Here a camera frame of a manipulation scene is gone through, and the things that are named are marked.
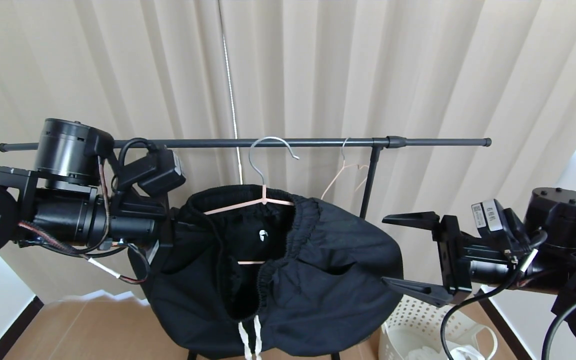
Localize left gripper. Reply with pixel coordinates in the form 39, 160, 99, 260
107, 194, 177, 265

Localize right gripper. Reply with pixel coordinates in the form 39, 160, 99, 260
382, 211, 533, 307

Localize black shorts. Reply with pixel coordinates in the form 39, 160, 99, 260
128, 184, 405, 360

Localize pink clothes hanger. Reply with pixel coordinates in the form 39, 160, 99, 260
320, 137, 371, 201
203, 136, 300, 266

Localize white laundry basket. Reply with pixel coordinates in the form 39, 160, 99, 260
378, 295, 499, 360

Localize black clothes rack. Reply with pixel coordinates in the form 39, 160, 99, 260
0, 136, 492, 360

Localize white garment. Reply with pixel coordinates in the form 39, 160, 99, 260
408, 345, 486, 360

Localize beige curtain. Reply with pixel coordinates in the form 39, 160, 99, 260
0, 0, 576, 306

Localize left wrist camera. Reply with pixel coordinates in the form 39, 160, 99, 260
113, 147, 187, 199

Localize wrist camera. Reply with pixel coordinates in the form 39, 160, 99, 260
113, 147, 187, 199
470, 199, 534, 251

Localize black cable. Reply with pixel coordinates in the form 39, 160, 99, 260
116, 137, 162, 172
440, 230, 549, 360
542, 282, 576, 360

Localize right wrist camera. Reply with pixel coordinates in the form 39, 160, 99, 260
470, 199, 534, 251

